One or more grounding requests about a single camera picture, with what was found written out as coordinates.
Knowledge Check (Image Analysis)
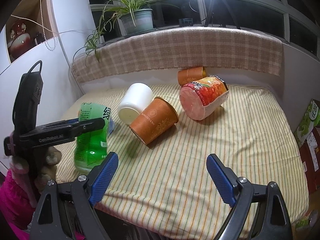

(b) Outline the green cardboard box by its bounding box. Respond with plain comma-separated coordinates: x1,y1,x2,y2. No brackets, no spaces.
294,99,320,148

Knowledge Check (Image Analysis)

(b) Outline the small orange paper cup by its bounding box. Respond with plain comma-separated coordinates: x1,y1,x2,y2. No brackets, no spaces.
177,67,207,86

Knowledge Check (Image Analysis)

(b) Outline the white wooden shelf cabinet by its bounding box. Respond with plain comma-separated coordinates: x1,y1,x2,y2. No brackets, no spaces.
0,0,97,170

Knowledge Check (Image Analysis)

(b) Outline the beige plaid blanket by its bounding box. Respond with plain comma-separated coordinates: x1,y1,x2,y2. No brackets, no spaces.
71,27,283,83

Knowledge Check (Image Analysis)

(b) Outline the red cardboard box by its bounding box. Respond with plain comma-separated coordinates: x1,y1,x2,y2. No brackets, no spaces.
299,127,320,194

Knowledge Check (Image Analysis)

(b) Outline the potted spider plant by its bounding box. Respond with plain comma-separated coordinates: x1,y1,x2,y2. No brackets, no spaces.
72,0,180,62

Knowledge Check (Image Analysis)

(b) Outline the red instant noodle cup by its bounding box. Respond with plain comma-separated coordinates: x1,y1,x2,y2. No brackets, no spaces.
179,76,229,121

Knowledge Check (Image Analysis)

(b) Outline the blue orange-capped bottle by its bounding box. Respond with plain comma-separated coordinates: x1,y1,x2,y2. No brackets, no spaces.
107,118,115,135

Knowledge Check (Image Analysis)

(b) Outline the green plastic drink bottle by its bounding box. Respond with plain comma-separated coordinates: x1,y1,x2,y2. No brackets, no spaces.
74,102,111,174

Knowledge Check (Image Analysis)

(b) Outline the black camera tripod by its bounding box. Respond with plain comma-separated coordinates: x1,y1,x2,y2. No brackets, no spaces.
203,0,241,29

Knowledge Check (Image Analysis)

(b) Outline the white knit gloved hand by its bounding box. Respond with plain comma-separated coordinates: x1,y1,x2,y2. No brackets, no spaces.
10,146,62,209

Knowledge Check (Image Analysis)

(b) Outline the white plastic cup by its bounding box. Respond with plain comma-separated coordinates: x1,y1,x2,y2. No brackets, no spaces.
117,83,153,125

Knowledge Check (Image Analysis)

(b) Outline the white bead string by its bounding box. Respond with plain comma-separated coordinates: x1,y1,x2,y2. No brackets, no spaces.
39,0,59,52

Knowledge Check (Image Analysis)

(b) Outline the yellow striped mattress sheet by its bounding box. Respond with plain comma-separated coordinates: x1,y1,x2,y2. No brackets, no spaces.
64,85,309,239

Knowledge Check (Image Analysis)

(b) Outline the pink jacket sleeve forearm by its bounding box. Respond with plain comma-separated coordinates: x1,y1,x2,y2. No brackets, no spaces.
0,169,86,240

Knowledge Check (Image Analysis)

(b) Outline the red white ceramic jar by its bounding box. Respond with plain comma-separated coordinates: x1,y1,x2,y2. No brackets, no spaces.
9,20,32,59

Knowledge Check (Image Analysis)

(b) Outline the large orange paper cup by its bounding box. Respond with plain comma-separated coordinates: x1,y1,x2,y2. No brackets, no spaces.
130,96,179,145

